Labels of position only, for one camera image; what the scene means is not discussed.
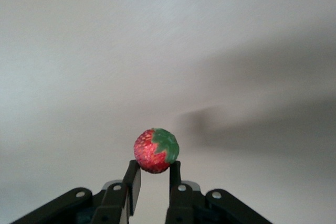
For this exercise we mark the red strawberry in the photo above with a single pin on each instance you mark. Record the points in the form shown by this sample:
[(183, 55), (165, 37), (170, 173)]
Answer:
[(155, 150)]

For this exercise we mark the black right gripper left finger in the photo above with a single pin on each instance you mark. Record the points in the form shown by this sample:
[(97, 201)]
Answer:
[(113, 195)]

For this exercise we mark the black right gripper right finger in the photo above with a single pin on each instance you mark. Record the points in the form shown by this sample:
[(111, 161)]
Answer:
[(181, 200)]

